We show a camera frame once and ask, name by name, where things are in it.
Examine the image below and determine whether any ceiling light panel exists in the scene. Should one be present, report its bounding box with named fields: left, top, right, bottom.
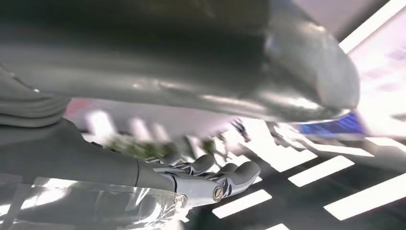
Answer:
left=212, top=189, right=273, bottom=219
left=287, top=155, right=355, bottom=188
left=338, top=0, right=406, bottom=54
left=323, top=172, right=406, bottom=221

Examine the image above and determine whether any clear plastic film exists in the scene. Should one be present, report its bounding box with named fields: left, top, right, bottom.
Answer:
left=0, top=176, right=191, bottom=230

